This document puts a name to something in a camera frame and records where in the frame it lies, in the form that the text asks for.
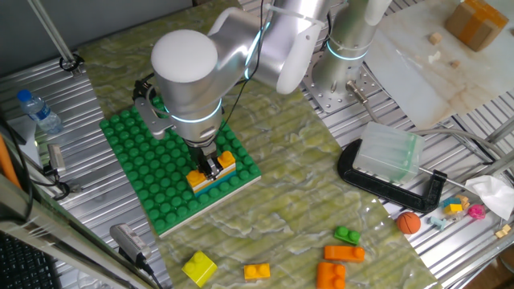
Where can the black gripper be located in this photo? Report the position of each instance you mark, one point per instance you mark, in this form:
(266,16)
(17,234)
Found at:
(202,152)

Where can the white four-stud block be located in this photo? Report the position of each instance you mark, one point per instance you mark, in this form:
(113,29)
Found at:
(214,180)

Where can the yellow-orange four-stud block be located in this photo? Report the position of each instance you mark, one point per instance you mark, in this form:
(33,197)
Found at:
(216,182)
(194,177)

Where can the teal four-stud block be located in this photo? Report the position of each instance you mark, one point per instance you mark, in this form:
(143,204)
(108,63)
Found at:
(217,185)

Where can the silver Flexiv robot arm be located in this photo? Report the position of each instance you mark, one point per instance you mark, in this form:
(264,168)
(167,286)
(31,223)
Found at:
(192,88)

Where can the green studded baseplate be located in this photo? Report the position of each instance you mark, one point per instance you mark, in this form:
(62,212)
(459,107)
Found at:
(140,168)

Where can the green marble pattern mat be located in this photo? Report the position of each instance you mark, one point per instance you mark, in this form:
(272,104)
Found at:
(289,192)

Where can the lime square block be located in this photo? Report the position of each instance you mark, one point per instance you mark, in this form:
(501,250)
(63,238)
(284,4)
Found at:
(199,269)

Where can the yellow-orange two-stud block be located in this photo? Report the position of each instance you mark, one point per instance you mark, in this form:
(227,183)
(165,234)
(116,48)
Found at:
(257,272)

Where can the green two-stud block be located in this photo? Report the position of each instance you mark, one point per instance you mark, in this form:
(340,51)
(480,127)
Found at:
(347,236)

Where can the orange long sloped block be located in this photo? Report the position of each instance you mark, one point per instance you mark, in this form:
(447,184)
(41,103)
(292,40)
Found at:
(343,254)

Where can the orange square block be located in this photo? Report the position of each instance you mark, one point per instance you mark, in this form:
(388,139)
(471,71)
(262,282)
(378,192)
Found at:
(330,277)

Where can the black pole clamp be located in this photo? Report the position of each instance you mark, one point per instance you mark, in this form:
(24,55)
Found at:
(71,63)

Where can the black C-clamp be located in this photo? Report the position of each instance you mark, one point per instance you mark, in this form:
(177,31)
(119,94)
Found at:
(381,188)

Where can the clear water bottle blue cap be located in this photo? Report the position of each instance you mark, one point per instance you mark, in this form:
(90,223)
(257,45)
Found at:
(42,116)

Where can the translucent plastic box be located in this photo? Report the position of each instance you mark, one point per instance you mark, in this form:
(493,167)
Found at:
(387,152)

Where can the small toy basketball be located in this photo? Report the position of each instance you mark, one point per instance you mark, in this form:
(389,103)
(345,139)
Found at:
(409,223)

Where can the black keyboard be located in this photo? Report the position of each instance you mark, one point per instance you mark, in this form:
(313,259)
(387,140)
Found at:
(24,265)

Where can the white marble pattern mat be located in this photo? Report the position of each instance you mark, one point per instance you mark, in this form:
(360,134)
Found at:
(421,80)

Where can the light blue toy piece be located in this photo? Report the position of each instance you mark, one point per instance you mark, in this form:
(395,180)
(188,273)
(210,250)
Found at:
(435,222)

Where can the small teal toy block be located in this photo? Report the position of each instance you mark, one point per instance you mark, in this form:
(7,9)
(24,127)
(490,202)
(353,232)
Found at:
(449,200)

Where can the small yellow toy block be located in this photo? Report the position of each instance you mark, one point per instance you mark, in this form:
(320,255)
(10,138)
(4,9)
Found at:
(453,208)

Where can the small white scrap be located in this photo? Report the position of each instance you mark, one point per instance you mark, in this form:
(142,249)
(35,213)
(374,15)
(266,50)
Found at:
(434,57)

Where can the small tan toy block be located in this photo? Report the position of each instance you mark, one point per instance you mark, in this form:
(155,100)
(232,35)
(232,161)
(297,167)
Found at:
(463,200)

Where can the small wooden cube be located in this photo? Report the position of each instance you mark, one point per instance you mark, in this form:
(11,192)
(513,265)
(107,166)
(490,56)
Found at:
(435,38)
(455,64)

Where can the small pink toy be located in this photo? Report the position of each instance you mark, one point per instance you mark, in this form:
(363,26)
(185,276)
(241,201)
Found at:
(476,211)

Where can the white crumpled tissue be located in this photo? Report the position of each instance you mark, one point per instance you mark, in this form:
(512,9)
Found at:
(492,194)

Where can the small wooden block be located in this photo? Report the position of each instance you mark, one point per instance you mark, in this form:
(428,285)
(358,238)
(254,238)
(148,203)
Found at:
(502,231)

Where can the cardboard box orange tape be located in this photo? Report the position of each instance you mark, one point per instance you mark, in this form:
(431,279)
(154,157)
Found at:
(474,26)

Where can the silver exterior camera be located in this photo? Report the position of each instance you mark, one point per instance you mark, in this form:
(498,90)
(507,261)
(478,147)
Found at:
(56,158)
(130,241)

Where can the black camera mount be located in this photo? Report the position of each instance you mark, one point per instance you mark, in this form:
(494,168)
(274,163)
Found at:
(140,263)

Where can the metal camera bracket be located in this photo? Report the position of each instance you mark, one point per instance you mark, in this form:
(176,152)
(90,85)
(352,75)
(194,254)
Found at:
(74,187)

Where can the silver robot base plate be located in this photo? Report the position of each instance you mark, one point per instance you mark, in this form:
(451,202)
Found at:
(333,98)

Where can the aluminium frame rail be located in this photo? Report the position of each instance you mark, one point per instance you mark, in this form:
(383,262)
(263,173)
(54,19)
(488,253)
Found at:
(60,241)

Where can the metal camera pole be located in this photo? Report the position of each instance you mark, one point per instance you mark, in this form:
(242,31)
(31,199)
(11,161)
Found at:
(50,28)

